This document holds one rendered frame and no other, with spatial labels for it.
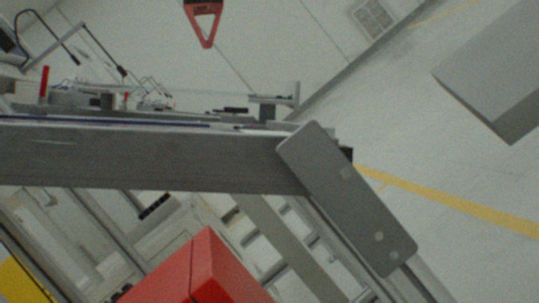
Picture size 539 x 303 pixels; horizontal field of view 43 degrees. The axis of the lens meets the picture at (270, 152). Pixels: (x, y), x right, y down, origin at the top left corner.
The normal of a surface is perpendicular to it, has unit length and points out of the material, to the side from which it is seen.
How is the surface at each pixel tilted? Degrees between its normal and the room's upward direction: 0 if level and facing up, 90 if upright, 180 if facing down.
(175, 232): 90
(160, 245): 90
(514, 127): 90
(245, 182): 90
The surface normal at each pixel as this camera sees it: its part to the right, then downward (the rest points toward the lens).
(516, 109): -0.10, 0.22
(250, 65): 0.10, 0.06
